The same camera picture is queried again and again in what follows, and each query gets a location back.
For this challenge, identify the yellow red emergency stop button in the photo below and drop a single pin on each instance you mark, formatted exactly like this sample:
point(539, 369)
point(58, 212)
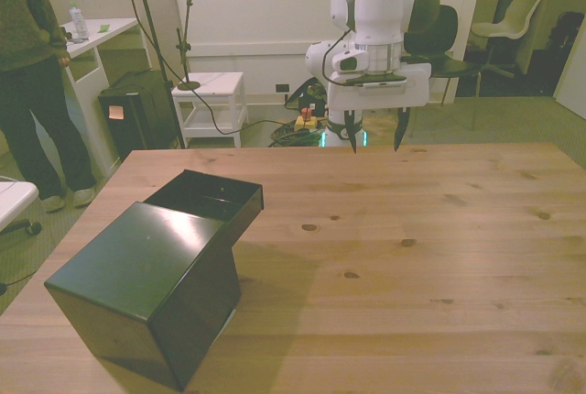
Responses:
point(306, 120)

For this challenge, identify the person in dark clothes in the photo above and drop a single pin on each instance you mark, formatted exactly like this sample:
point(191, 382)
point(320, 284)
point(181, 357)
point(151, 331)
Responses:
point(23, 23)

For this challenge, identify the clear plastic water bottle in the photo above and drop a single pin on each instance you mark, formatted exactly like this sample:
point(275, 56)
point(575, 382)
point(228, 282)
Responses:
point(78, 23)

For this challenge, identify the green sticky note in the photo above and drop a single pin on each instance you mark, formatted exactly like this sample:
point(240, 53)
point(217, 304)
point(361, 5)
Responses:
point(104, 28)

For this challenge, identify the white office chair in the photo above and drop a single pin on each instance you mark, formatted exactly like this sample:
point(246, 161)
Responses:
point(14, 194)

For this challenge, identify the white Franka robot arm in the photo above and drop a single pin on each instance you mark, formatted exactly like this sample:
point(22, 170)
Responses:
point(377, 9)

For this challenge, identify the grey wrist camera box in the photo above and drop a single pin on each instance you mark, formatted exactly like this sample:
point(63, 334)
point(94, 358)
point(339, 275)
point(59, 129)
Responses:
point(349, 62)

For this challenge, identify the black camera tripod stand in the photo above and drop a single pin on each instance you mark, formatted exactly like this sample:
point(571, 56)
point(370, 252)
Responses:
point(146, 14)

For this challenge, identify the black chair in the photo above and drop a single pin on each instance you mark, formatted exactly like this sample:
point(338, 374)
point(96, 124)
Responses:
point(451, 62)

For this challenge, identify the black metal drawer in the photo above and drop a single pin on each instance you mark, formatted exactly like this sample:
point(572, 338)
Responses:
point(245, 213)

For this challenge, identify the black computer tower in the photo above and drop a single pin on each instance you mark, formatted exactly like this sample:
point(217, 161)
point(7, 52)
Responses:
point(137, 114)

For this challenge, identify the black metal drawer cabinet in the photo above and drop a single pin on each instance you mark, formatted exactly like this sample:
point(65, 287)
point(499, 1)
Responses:
point(137, 270)

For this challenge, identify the white desk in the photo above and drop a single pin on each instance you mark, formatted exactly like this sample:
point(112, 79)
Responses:
point(98, 52)

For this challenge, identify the small white side table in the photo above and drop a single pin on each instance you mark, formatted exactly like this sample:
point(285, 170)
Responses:
point(210, 82)

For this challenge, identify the white shell chair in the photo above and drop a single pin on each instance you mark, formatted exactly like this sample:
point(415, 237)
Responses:
point(515, 16)

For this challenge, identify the black bag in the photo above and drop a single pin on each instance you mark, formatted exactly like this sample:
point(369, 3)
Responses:
point(567, 46)

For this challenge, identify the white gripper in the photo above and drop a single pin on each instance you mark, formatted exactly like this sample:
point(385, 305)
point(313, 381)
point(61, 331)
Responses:
point(389, 89)

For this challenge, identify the black microphone stand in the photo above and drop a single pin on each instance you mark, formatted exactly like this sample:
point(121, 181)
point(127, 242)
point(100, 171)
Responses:
point(185, 46)

